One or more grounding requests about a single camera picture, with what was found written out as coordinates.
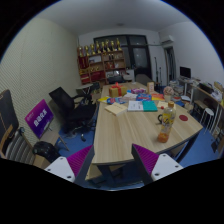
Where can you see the red wooden trophy shelf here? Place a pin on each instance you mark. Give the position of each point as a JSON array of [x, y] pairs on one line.
[[101, 61]]

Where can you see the white air conditioner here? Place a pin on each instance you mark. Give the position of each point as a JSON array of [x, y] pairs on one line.
[[166, 39]]

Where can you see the grey striped chair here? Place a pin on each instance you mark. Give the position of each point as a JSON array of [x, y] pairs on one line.
[[19, 149]]

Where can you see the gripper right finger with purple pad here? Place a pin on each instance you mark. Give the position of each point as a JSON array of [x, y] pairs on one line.
[[152, 166]]

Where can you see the white stool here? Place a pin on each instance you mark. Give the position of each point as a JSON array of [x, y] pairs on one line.
[[207, 117]]

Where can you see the small brown carton box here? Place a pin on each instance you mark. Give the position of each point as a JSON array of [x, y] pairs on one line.
[[150, 87]]

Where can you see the black office chair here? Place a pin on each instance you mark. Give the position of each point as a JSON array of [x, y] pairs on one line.
[[76, 111]]

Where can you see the orange drink plastic bottle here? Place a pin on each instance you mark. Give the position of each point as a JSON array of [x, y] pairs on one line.
[[169, 114]]

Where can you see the black mug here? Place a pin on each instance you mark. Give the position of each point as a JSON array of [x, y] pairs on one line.
[[160, 116]]

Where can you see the beige book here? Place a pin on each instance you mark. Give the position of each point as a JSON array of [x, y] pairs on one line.
[[116, 109]]

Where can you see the flower bouquet in cup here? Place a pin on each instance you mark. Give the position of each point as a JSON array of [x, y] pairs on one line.
[[168, 93]]

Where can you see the black backpack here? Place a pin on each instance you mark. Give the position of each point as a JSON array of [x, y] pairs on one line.
[[46, 150]]

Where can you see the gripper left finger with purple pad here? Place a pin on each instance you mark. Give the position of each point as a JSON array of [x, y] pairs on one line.
[[75, 167]]

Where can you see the red round coaster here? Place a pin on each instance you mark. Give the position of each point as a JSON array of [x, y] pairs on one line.
[[183, 118]]

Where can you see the teal book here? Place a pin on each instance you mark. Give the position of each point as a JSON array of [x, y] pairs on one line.
[[149, 106]]

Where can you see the computer monitor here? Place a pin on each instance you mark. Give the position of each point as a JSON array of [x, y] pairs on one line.
[[185, 72]]

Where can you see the yellow gift box red ribbon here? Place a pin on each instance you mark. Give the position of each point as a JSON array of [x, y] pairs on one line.
[[117, 90]]

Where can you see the purple sign board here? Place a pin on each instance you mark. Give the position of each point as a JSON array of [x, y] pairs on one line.
[[39, 118]]

